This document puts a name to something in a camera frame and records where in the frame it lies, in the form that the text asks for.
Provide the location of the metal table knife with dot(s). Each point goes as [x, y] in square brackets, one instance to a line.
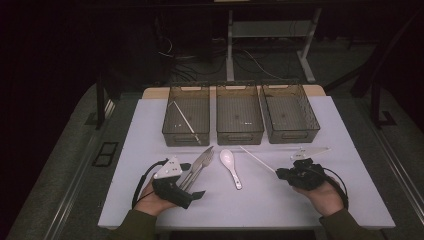
[201, 160]

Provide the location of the metal fork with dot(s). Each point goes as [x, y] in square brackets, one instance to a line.
[207, 161]

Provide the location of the person's left hand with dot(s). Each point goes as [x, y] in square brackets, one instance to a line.
[151, 203]

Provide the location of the person's right hand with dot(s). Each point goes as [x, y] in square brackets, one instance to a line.
[326, 200]

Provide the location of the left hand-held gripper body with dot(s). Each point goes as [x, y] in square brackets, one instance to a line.
[168, 171]

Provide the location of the metal floor rail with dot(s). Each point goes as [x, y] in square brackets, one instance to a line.
[400, 173]
[71, 196]

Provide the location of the white table mat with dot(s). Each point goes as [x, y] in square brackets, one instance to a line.
[253, 206]

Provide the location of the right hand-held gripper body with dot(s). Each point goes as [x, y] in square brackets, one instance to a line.
[306, 176]

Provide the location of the white metal desk frame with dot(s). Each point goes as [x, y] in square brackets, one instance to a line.
[266, 29]

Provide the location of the white ceramic spoon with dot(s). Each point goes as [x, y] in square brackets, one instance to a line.
[227, 158]

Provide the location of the smoky transparent plastic bin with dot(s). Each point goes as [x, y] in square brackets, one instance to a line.
[238, 113]
[190, 100]
[286, 113]

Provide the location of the black metal stand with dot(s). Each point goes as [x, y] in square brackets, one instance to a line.
[375, 106]

